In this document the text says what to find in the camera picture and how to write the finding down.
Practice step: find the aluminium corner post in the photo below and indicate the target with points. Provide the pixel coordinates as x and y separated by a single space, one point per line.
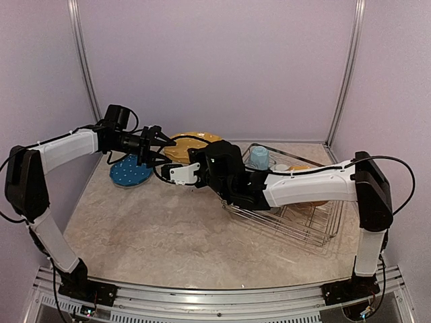
348 71
78 37

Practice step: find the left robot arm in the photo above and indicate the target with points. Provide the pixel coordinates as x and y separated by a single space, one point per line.
44 181

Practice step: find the left aluminium corner post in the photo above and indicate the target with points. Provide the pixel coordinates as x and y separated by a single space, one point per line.
78 37

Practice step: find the aluminium front frame rail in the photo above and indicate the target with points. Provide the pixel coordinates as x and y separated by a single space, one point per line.
144 303

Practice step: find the light blue cup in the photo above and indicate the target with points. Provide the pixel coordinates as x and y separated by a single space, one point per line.
259 158

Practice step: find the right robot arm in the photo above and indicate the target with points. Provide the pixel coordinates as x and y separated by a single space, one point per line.
358 180

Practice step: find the blue polka dot plate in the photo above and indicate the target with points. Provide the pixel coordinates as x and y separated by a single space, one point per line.
127 174

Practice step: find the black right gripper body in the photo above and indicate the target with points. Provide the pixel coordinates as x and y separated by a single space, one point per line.
215 184

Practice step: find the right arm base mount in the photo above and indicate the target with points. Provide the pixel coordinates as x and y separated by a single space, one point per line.
348 290

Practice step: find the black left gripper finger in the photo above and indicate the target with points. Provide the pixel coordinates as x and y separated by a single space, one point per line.
155 159
162 140

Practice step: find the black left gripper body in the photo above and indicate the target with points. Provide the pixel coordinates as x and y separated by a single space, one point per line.
144 150

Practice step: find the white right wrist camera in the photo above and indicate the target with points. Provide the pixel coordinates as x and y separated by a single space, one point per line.
178 174

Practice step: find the yellow polka dot plate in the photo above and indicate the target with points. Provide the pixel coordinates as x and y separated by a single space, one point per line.
179 152

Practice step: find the dark teal white bowl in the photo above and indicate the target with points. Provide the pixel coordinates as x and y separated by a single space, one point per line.
279 168

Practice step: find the right aluminium corner post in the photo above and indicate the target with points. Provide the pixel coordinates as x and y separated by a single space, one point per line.
348 71

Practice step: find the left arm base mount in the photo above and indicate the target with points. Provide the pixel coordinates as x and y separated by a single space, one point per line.
95 292

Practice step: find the metal wire dish rack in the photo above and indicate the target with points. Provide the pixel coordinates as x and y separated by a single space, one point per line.
306 224

